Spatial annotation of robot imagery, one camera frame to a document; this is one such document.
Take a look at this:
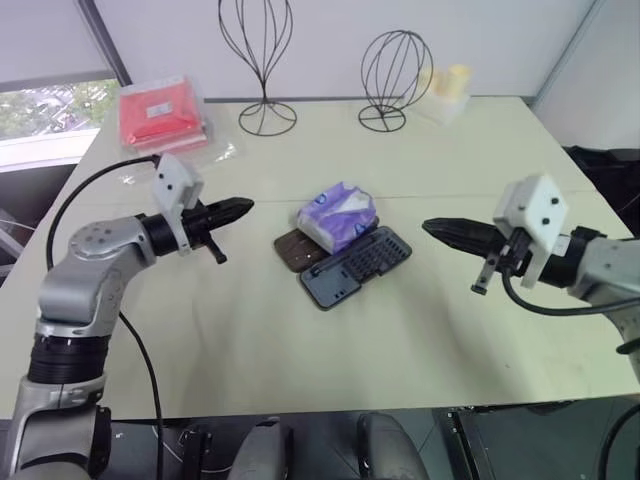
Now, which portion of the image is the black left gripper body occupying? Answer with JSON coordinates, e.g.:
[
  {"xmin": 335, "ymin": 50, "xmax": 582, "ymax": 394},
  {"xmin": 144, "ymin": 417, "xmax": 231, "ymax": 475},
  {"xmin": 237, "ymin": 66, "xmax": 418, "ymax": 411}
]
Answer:
[{"xmin": 180, "ymin": 202, "xmax": 229, "ymax": 266}]

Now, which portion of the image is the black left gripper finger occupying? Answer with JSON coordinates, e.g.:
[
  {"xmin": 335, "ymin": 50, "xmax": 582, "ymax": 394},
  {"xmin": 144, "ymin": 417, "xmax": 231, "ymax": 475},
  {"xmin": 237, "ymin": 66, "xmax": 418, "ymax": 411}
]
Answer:
[
  {"xmin": 216, "ymin": 203, "xmax": 256, "ymax": 228},
  {"xmin": 214, "ymin": 196, "xmax": 256, "ymax": 217}
]

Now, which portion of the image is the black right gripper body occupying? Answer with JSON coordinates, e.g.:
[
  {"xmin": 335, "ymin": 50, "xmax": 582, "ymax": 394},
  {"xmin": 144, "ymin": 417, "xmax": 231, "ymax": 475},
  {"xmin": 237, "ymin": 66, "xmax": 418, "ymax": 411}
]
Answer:
[{"xmin": 471, "ymin": 227, "xmax": 532, "ymax": 297}]

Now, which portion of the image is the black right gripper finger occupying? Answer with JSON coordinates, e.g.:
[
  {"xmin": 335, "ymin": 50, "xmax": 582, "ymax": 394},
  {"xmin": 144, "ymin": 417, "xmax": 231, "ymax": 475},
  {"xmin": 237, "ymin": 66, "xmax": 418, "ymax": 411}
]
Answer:
[
  {"xmin": 423, "ymin": 226, "xmax": 502, "ymax": 259},
  {"xmin": 421, "ymin": 216, "xmax": 502, "ymax": 240}
]

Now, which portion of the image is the clear plastic bag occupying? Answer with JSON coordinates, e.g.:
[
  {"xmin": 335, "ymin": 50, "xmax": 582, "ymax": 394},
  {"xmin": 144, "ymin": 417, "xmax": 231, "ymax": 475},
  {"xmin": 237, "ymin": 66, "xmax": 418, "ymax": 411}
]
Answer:
[{"xmin": 192, "ymin": 82, "xmax": 249, "ymax": 167}]

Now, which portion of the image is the red cloth pack in plastic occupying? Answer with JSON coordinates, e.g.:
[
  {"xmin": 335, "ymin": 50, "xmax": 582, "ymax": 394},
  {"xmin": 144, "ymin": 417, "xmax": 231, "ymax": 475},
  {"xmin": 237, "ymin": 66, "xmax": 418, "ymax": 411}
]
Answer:
[
  {"xmin": 118, "ymin": 75, "xmax": 204, "ymax": 141},
  {"xmin": 121, "ymin": 117, "xmax": 210, "ymax": 152}
]

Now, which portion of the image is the purple white tissue pack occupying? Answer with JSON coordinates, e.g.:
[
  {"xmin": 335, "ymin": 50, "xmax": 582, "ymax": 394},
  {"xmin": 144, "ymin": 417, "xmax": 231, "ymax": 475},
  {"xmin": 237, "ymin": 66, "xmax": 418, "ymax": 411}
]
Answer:
[{"xmin": 295, "ymin": 180, "xmax": 378, "ymax": 254}]

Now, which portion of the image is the white holder box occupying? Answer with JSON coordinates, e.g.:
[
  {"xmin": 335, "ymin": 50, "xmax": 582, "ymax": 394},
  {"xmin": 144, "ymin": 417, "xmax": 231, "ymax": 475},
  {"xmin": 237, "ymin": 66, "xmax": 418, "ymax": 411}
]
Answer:
[{"xmin": 422, "ymin": 88, "xmax": 472, "ymax": 127}]

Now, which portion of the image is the black bag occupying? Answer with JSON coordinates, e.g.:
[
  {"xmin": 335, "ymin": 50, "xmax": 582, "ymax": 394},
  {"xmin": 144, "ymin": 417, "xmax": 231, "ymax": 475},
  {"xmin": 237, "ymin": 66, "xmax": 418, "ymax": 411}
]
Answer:
[{"xmin": 561, "ymin": 144, "xmax": 640, "ymax": 237}]

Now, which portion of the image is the pale yellow roll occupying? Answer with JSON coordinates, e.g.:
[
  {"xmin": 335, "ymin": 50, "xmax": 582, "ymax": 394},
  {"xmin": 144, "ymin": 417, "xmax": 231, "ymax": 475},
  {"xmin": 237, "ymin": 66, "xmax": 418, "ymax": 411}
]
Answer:
[
  {"xmin": 449, "ymin": 63, "xmax": 475, "ymax": 96},
  {"xmin": 430, "ymin": 68, "xmax": 454, "ymax": 99}
]

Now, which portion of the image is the grey rounded shape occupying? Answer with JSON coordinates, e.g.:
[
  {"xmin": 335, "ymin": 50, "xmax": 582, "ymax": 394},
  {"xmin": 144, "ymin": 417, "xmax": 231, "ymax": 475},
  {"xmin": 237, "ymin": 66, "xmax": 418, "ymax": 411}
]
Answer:
[
  {"xmin": 230, "ymin": 416, "xmax": 297, "ymax": 480},
  {"xmin": 356, "ymin": 411, "xmax": 430, "ymax": 480}
]

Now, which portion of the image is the white roller window blind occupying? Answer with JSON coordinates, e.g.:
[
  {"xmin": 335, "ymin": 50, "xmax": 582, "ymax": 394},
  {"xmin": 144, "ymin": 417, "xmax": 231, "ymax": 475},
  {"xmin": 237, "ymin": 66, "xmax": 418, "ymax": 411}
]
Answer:
[{"xmin": 0, "ymin": 0, "xmax": 110, "ymax": 85}]

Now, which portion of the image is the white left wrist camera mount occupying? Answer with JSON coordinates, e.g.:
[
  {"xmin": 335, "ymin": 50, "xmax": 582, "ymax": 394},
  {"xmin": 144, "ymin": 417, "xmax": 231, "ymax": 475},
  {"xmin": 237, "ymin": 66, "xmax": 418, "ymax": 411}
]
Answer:
[{"xmin": 151, "ymin": 152, "xmax": 204, "ymax": 257}]

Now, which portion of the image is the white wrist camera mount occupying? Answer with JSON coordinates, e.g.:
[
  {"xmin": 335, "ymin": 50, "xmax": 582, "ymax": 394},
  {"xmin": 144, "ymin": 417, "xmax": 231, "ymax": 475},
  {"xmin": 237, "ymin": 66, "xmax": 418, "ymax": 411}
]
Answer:
[
  {"xmin": 151, "ymin": 152, "xmax": 204, "ymax": 257},
  {"xmin": 491, "ymin": 173, "xmax": 572, "ymax": 291}
]

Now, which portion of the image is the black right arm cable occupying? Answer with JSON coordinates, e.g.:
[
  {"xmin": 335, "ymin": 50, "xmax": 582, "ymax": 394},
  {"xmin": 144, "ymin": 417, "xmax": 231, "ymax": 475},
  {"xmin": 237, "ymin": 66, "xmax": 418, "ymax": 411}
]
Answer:
[{"xmin": 500, "ymin": 269, "xmax": 640, "ymax": 480}]

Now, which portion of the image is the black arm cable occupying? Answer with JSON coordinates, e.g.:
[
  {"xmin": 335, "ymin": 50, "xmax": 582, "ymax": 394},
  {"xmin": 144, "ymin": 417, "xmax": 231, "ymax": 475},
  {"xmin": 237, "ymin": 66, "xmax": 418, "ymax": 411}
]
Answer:
[
  {"xmin": 46, "ymin": 155, "xmax": 166, "ymax": 480},
  {"xmin": 500, "ymin": 269, "xmax": 640, "ymax": 480}
]

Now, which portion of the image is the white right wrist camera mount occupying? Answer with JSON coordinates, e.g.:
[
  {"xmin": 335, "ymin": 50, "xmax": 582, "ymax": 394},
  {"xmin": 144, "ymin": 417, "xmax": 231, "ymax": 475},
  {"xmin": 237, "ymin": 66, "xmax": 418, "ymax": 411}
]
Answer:
[{"xmin": 491, "ymin": 173, "xmax": 572, "ymax": 291}]

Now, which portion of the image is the tall black wire head stand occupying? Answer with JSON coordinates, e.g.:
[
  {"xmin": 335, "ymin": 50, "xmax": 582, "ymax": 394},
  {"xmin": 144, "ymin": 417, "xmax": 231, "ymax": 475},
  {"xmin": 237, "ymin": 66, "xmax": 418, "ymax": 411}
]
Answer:
[{"xmin": 217, "ymin": 0, "xmax": 299, "ymax": 137}]

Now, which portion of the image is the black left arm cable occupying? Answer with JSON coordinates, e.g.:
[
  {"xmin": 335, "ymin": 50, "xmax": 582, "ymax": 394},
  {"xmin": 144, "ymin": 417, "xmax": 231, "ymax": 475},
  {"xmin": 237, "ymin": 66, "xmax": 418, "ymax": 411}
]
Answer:
[{"xmin": 46, "ymin": 155, "xmax": 166, "ymax": 480}]

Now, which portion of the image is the short black wire head stand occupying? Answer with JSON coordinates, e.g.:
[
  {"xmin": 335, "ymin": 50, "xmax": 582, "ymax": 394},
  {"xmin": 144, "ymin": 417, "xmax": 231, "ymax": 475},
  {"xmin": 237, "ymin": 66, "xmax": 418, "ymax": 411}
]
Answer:
[{"xmin": 357, "ymin": 29, "xmax": 436, "ymax": 134}]

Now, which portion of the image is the black metal bracket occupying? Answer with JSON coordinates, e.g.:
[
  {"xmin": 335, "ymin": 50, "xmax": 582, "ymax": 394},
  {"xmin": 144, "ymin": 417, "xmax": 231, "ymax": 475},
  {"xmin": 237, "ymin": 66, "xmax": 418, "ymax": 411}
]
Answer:
[{"xmin": 431, "ymin": 406, "xmax": 499, "ymax": 480}]

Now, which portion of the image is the grey partition frame post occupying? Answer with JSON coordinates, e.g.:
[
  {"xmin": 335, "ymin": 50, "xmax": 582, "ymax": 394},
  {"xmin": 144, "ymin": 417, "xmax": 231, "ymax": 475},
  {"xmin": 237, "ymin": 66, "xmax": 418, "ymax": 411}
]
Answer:
[{"xmin": 530, "ymin": 0, "xmax": 599, "ymax": 107}]

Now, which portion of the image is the dark window frame post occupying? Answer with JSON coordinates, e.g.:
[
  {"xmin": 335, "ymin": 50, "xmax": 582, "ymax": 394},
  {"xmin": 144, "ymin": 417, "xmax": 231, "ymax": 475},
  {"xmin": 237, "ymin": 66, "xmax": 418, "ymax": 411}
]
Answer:
[{"xmin": 76, "ymin": 0, "xmax": 133, "ymax": 88}]

